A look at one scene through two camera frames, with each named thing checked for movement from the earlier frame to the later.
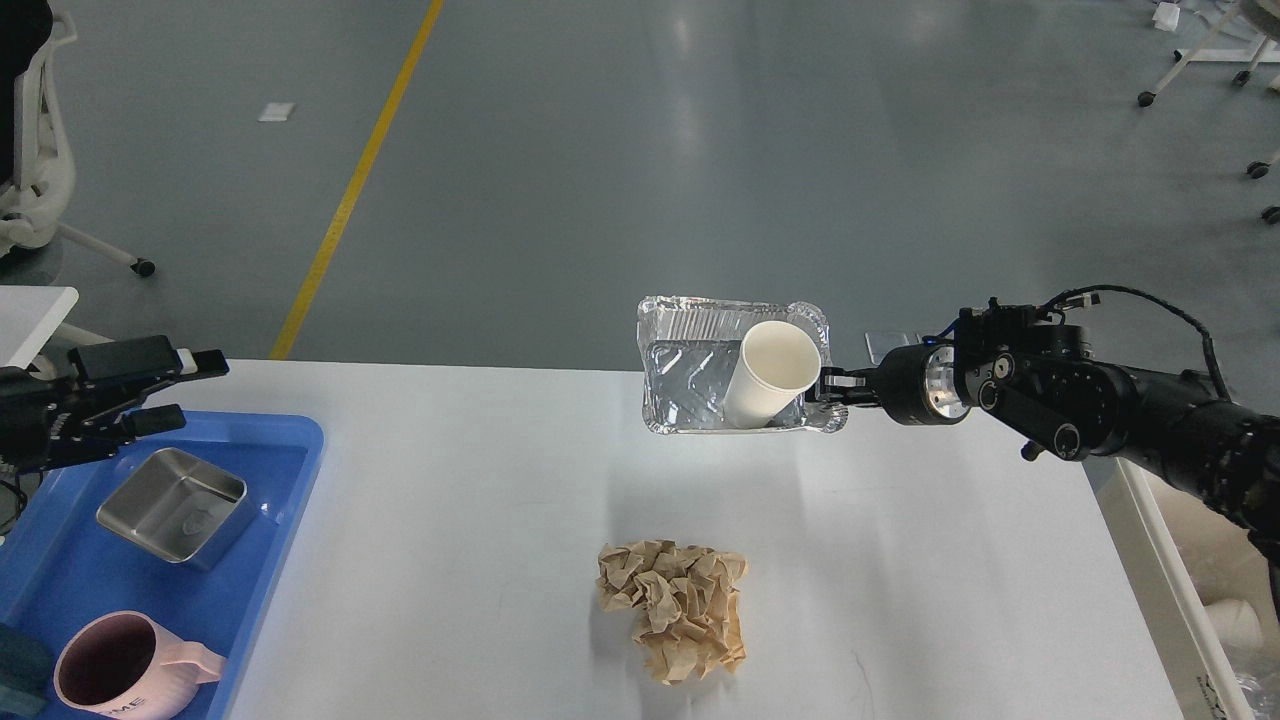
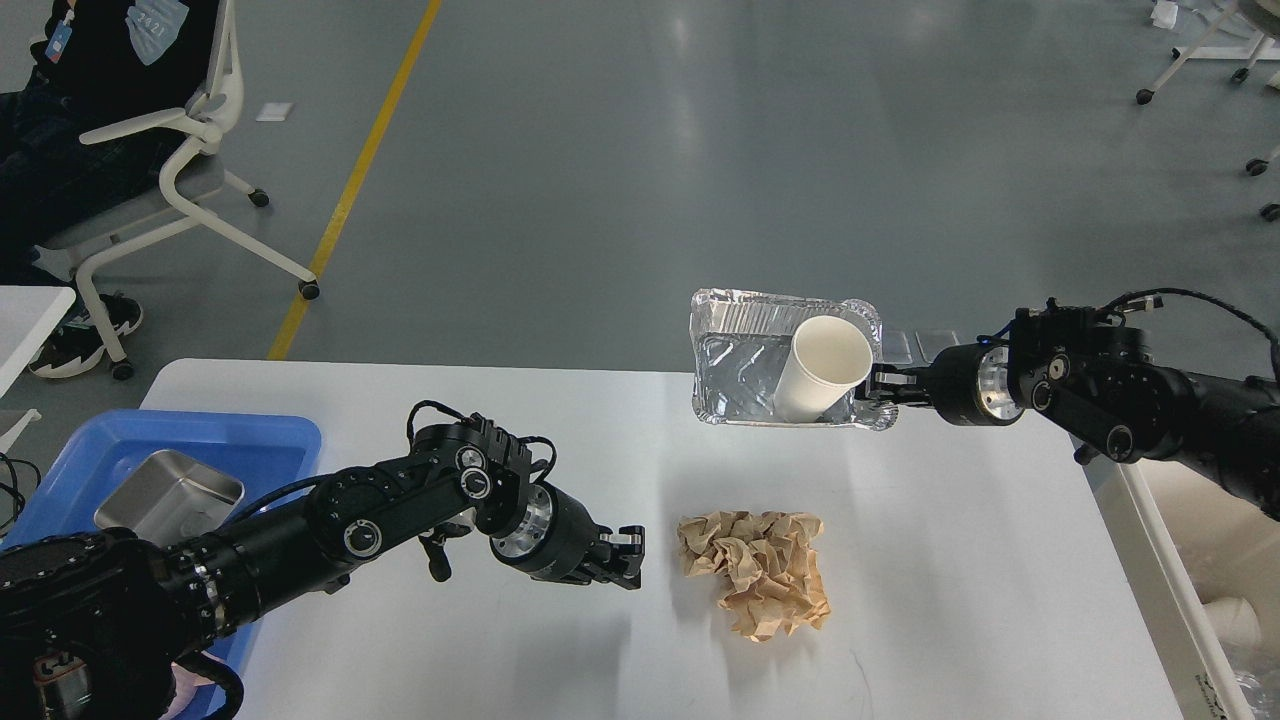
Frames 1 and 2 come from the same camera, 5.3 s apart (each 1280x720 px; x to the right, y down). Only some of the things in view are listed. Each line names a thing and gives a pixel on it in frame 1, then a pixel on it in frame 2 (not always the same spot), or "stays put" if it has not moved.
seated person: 24,28 to 92,65
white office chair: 33,208 to 190,177
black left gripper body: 42,422 to 557,539
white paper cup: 777,363 to 828,355
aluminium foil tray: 688,350 to 741,342
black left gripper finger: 144,421 to 627,574
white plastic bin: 1180,555 stays put
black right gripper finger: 824,397 to 897,396
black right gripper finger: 858,379 to 890,377
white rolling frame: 1201,54 stays put
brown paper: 685,604 to 773,576
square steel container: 178,508 stays put
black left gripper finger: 116,371 to 630,540
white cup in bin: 1235,623 stays put
